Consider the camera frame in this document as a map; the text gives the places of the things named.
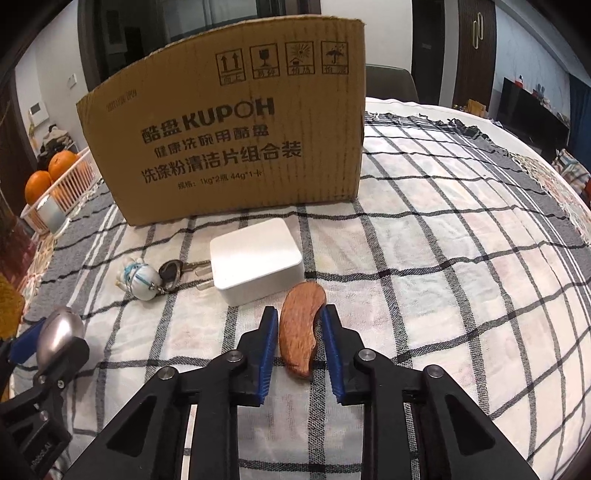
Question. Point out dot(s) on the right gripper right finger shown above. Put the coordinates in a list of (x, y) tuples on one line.
[(362, 376)]

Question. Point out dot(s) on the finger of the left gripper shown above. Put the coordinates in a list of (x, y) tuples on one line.
[(61, 369), (16, 351)]

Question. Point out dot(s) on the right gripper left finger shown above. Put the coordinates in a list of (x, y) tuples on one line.
[(239, 377)]

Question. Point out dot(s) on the brown wooden curved handle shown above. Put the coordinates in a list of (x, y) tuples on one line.
[(297, 327)]

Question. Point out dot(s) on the white astronaut keychain figure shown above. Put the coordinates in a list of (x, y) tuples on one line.
[(139, 279)]

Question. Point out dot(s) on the white power adapter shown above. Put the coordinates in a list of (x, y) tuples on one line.
[(254, 262)]

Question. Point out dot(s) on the black key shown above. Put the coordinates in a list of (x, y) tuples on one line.
[(171, 271)]

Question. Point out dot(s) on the white plastic fruit basket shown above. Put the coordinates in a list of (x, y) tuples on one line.
[(67, 191)]

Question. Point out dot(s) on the white cylinder speaker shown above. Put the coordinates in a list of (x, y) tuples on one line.
[(51, 214)]

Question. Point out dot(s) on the plaid grey white tablecloth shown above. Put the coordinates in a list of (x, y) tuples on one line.
[(451, 255)]

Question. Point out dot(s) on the orange front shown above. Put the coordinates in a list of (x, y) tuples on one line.
[(37, 184)]

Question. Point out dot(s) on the orange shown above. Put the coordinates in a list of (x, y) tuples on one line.
[(60, 163), (37, 184)]

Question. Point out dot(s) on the orange back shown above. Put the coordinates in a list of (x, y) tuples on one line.
[(60, 163)]

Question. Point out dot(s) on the brown cardboard box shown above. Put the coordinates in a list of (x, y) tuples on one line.
[(259, 114)]

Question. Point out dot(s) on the patterned floral table mat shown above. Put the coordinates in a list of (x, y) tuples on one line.
[(567, 181)]

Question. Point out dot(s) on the grey chair right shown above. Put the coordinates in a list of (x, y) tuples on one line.
[(384, 82)]

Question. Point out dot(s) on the black tv cabinet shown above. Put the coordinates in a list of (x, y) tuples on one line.
[(526, 117)]

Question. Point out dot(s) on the dark wooden door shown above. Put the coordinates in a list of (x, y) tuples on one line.
[(477, 52)]

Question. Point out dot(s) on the wall intercom panel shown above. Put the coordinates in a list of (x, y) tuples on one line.
[(38, 114)]

